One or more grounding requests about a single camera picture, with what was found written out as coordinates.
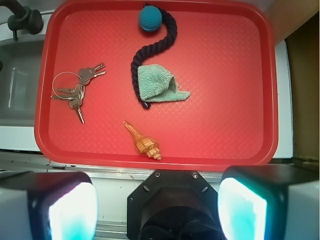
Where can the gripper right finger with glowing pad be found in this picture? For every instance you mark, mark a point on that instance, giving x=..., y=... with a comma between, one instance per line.
x=270, y=202

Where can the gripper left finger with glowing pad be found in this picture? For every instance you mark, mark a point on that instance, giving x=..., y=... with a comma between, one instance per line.
x=47, y=206

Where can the blue dimpled ball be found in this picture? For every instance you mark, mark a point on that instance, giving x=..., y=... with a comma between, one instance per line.
x=150, y=18

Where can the orange spiral seashell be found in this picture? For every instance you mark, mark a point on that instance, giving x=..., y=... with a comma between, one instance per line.
x=145, y=145

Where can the grey sink basin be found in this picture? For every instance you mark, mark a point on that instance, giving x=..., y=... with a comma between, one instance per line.
x=19, y=77

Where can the silver key bunch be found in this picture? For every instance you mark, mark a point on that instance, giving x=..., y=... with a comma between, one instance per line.
x=75, y=96

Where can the light green folded cloth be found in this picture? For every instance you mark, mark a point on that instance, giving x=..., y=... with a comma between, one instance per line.
x=156, y=84

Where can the red plastic tray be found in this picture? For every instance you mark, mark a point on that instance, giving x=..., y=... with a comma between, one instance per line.
x=224, y=55

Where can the brown cardboard panel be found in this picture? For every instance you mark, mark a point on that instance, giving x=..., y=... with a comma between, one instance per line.
x=303, y=55

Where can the grey sink faucet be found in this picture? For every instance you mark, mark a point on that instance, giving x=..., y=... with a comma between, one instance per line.
x=22, y=18

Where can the black octagonal mount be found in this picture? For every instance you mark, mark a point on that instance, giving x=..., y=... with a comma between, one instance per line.
x=173, y=205

